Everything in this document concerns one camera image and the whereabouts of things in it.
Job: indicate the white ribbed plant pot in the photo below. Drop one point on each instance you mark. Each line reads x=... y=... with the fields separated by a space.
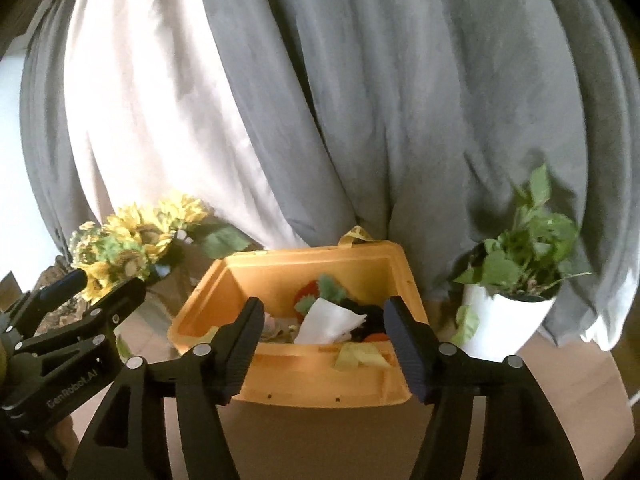
x=500 y=320

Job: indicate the white cloth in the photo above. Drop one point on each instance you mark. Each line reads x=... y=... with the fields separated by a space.
x=325 y=325

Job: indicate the grey curtain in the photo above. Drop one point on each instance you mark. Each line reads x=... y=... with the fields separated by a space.
x=400 y=110

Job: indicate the pastel multicolour plush toy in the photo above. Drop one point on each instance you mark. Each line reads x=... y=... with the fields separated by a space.
x=272 y=330

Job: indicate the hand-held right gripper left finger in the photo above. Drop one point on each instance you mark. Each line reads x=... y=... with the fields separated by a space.
x=245 y=345

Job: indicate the green leafy plant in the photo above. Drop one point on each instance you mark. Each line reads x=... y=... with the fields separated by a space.
x=525 y=250

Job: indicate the red soft toy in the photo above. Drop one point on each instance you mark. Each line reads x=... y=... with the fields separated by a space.
x=306 y=292

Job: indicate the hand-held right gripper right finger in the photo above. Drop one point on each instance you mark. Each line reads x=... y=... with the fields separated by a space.
x=407 y=350

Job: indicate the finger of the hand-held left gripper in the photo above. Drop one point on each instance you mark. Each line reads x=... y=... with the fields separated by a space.
x=65 y=284
x=115 y=302

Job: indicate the green frog plush toy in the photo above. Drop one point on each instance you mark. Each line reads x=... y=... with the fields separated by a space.
x=331 y=287

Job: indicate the white curtain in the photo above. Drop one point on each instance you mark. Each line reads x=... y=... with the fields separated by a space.
x=150 y=110

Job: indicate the sunflower bouquet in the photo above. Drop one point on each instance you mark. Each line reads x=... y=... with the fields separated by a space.
x=125 y=255

